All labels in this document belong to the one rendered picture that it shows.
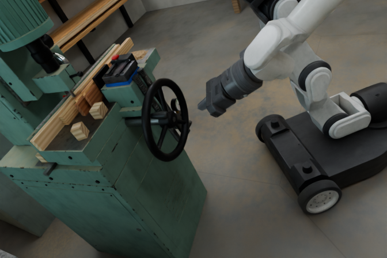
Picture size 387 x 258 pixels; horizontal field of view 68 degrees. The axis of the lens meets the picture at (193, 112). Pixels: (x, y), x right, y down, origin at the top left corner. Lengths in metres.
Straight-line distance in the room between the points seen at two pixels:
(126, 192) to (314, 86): 0.85
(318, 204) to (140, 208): 0.84
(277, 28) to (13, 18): 0.71
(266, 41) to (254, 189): 1.16
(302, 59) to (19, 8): 0.98
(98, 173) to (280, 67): 0.66
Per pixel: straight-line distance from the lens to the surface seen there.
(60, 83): 1.07
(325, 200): 1.55
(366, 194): 1.66
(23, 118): 1.24
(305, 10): 0.67
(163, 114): 0.86
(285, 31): 0.65
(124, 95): 1.01
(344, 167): 1.53
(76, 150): 0.96
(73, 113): 1.12
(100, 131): 0.99
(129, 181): 1.11
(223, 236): 1.60
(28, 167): 1.27
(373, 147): 1.62
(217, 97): 0.76
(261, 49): 0.66
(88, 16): 3.73
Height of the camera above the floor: 1.39
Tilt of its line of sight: 37 degrees down
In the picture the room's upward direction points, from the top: 25 degrees counter-clockwise
